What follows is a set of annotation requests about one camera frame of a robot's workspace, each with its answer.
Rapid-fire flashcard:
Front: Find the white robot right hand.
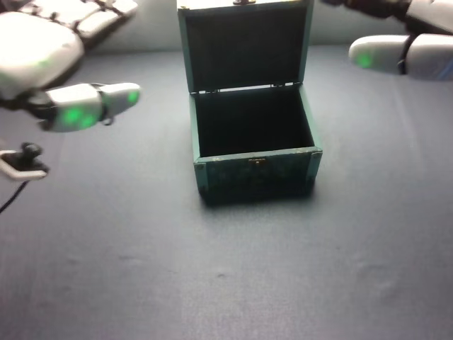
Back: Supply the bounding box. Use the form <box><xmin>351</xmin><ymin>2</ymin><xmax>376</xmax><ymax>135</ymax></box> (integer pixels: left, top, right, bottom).
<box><xmin>320</xmin><ymin>0</ymin><xmax>453</xmax><ymax>81</ymax></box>

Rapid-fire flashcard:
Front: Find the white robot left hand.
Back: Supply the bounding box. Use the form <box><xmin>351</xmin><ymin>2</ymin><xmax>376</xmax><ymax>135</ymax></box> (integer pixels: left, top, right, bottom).
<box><xmin>0</xmin><ymin>0</ymin><xmax>142</xmax><ymax>134</ymax></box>

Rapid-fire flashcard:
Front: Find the teal blossom print trunk box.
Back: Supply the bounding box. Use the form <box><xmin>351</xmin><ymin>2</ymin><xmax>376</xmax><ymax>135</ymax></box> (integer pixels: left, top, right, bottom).
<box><xmin>176</xmin><ymin>0</ymin><xmax>324</xmax><ymax>208</ymax></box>

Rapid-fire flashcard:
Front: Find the grey table cloth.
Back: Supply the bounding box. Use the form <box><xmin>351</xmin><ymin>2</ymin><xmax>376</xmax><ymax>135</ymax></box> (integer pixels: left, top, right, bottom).
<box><xmin>0</xmin><ymin>42</ymin><xmax>453</xmax><ymax>340</ymax></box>

